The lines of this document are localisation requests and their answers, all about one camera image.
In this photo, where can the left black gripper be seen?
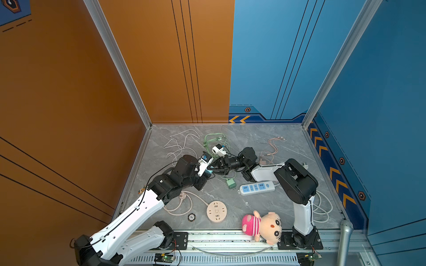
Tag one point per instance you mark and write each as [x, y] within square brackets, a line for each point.
[202, 183]

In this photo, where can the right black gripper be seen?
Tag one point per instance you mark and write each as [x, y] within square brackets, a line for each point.
[226, 164]

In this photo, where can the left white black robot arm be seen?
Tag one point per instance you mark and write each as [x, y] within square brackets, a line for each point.
[114, 245]

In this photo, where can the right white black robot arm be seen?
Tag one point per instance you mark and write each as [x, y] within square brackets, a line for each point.
[298, 184]

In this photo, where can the round pink power socket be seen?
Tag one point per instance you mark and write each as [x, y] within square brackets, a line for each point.
[216, 211]

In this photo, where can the white blue power strip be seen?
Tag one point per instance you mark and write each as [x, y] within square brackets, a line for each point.
[257, 188]

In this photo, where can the green charger lower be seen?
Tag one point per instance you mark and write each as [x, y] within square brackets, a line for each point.
[231, 183]

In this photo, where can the pink plush doll toy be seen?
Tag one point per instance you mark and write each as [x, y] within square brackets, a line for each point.
[268, 227]

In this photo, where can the left green circuit board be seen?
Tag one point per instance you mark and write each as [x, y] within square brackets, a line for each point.
[163, 259]

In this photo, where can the green circuit board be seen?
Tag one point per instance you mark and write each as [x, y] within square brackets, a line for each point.
[163, 259]
[308, 259]

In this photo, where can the right green circuit board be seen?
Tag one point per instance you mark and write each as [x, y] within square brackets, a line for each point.
[308, 259]

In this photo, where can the silver metal pole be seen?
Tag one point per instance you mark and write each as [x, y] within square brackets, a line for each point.
[346, 228]

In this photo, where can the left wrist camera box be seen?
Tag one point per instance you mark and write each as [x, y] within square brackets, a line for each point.
[204, 161]

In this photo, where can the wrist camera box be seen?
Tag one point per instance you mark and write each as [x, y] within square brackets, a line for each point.
[204, 161]
[219, 151]

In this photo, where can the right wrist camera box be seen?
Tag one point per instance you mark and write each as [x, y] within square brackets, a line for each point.
[219, 151]

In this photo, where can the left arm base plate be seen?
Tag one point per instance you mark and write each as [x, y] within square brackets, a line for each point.
[179, 240]

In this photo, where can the aluminium front rail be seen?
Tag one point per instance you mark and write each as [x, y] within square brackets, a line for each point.
[233, 248]

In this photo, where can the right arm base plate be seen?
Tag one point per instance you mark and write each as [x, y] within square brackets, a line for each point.
[291, 241]

